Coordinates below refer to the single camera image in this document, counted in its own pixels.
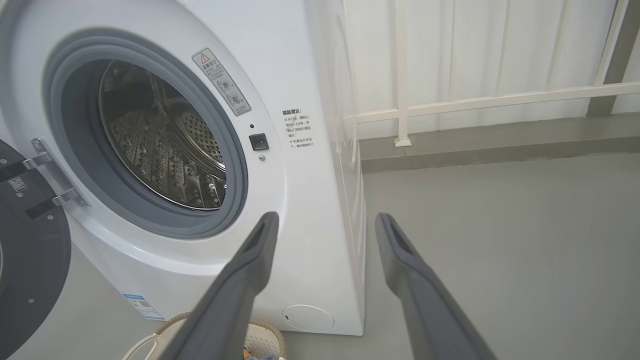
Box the black round glass washer door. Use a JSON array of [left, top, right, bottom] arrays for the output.
[[0, 139, 72, 360]]

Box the round white filter cover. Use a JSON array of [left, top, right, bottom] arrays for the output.
[[282, 304, 335, 332]]

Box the white front-load washing machine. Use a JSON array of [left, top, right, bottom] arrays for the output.
[[0, 0, 367, 337]]

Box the perforated steel washer drum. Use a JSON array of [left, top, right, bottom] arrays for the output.
[[98, 60, 227, 211]]

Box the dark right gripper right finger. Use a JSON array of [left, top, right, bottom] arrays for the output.
[[375, 212, 498, 360]]

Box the cream perforated basket brown rim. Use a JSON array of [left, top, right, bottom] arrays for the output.
[[121, 312, 288, 360]]

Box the blue energy label sticker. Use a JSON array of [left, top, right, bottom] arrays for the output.
[[123, 293, 166, 321]]

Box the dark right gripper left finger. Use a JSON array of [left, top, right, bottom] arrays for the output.
[[159, 211, 280, 360]]

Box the dark grey post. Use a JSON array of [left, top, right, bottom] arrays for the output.
[[586, 0, 640, 118]]

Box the grey rubber door seal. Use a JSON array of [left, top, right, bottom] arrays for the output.
[[42, 29, 249, 240]]

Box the silver metal door hinge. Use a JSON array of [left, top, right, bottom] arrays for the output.
[[22, 137, 91, 216]]

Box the grey warning sticker red triangle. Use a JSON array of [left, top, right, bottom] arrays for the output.
[[192, 48, 252, 117]]

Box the white metal railing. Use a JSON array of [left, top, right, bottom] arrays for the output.
[[345, 0, 640, 148]]

